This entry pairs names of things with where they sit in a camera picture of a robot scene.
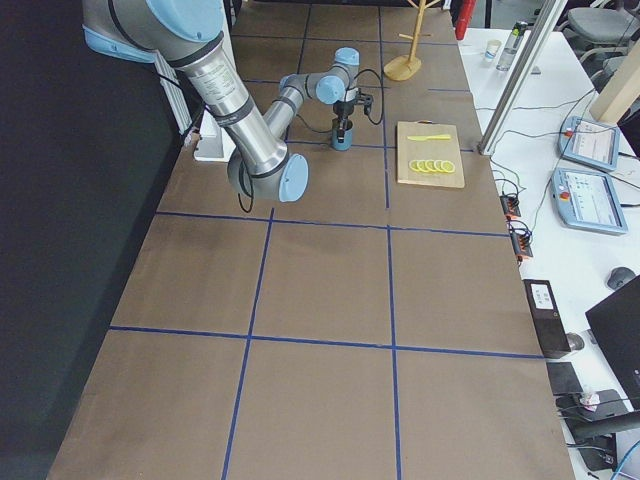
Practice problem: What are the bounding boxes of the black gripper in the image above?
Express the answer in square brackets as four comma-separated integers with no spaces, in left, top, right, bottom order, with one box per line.
[334,100,356,140]

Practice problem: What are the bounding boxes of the dark teal mug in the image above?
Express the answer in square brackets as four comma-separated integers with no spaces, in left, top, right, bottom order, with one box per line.
[331,118,353,151]

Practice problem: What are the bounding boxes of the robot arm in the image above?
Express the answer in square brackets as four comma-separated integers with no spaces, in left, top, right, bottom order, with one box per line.
[82,0,360,202]

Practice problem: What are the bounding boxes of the wooden cup rack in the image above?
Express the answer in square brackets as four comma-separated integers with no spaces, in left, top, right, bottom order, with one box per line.
[383,0,439,82]

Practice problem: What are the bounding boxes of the paper cup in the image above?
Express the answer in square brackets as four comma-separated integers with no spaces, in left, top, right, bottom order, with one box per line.
[483,39,502,64]

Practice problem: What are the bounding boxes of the bamboo cutting board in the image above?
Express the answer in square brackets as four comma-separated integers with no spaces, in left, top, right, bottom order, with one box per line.
[396,121,465,189]

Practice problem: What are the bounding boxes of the yellow plastic knife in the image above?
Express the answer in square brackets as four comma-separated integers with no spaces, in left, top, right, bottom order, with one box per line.
[406,134,451,142]

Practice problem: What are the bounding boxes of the water bottle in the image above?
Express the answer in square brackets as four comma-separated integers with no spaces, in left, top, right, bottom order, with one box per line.
[496,21,528,71]

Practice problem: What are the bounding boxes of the black power strip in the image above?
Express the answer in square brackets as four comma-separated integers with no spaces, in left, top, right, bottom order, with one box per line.
[499,193,533,264]

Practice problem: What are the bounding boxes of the teach pendant near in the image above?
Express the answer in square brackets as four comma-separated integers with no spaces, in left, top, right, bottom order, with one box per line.
[551,168,628,235]

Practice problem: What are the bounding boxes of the teach pendant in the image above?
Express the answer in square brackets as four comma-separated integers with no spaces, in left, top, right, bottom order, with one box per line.
[551,168,628,235]
[558,116,621,172]

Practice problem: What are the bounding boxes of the teach pendant far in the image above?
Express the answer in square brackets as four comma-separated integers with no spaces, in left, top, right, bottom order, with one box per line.
[558,116,621,172]

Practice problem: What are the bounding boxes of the black box with label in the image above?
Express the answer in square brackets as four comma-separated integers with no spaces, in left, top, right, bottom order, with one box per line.
[523,279,571,359]

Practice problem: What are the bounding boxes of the grey computer mouse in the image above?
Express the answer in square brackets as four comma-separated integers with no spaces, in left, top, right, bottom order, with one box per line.
[606,267,636,291]

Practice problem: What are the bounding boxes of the black laptop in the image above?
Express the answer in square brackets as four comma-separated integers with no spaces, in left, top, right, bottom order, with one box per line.
[586,280,639,409]

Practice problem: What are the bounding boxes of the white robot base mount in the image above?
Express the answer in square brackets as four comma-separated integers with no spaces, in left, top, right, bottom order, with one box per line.
[194,111,235,163]

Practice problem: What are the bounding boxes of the aluminium frame post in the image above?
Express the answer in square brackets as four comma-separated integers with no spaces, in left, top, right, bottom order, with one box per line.
[478,0,567,155]

